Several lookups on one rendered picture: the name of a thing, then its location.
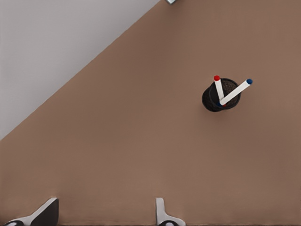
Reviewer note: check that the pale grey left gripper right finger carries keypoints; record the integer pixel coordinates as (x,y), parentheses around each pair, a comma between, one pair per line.
(160,212)

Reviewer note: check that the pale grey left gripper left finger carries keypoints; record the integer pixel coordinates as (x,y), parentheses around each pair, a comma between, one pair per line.
(44,213)

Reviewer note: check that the black mesh pen holder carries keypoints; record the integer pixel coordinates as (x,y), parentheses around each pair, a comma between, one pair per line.
(211,99)

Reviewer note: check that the white pen with red caps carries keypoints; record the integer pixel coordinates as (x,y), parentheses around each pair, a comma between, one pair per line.
(219,89)

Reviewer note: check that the white pen with blue caps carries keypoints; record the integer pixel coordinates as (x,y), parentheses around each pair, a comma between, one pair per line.
(235,92)

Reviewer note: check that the silver frame post foot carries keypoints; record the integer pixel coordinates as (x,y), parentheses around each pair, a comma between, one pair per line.
(171,1)

